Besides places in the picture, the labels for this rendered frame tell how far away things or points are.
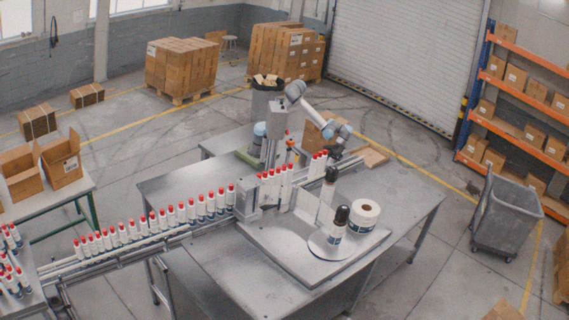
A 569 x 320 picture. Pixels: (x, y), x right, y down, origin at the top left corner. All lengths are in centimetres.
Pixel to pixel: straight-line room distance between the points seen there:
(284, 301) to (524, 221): 288
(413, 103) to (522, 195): 332
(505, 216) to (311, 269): 247
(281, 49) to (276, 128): 404
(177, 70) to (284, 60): 178
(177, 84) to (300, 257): 412
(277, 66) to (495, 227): 446
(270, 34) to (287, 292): 506
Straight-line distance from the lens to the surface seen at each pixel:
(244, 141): 345
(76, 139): 308
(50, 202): 298
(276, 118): 250
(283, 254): 234
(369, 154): 361
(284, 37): 641
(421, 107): 693
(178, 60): 583
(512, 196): 460
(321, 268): 230
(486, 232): 420
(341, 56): 760
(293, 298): 216
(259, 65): 686
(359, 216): 252
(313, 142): 333
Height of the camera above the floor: 250
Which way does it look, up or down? 31 degrees down
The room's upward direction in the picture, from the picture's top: 9 degrees clockwise
